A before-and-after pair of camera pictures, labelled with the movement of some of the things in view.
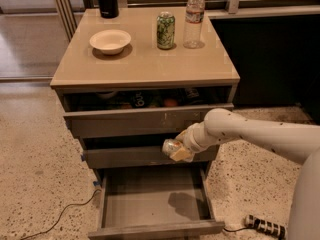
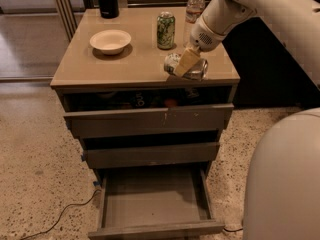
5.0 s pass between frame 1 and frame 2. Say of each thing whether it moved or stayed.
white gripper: moved
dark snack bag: stayed
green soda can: stayed
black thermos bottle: stayed
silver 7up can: moved
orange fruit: stayed
